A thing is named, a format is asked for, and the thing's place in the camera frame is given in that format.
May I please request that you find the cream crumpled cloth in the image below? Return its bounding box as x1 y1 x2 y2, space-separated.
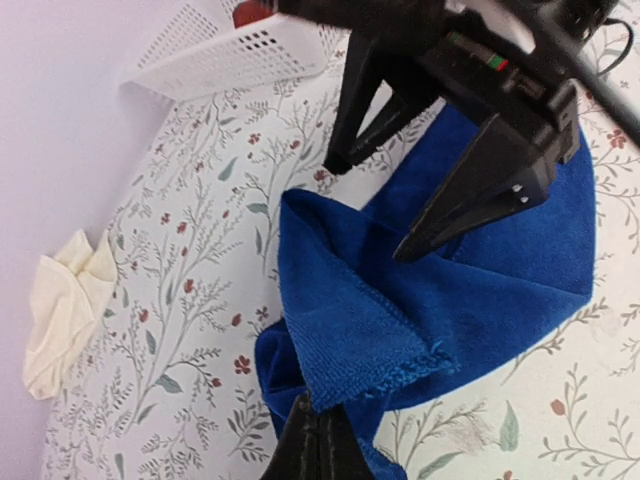
22 230 118 401

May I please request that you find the red-brown rolled towel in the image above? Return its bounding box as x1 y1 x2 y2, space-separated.
232 0 273 28

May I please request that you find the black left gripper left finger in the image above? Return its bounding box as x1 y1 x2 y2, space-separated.
261 394 320 480

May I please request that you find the white perforated plastic basket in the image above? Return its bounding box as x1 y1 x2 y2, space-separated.
120 1 346 101

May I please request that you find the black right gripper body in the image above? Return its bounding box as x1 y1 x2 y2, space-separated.
269 0 584 166

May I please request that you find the blue microfibre towel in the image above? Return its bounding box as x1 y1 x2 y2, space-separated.
255 106 596 479

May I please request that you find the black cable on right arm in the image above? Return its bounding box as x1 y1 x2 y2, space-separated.
524 14 640 144

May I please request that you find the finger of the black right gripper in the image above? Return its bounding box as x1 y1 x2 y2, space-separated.
324 32 439 175
394 114 558 263

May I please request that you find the floral patterned table mat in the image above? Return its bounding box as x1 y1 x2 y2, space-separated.
41 41 639 479

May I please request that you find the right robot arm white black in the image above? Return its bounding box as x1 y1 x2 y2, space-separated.
271 1 639 263

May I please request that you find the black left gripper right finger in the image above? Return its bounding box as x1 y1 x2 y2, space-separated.
318 405 375 480

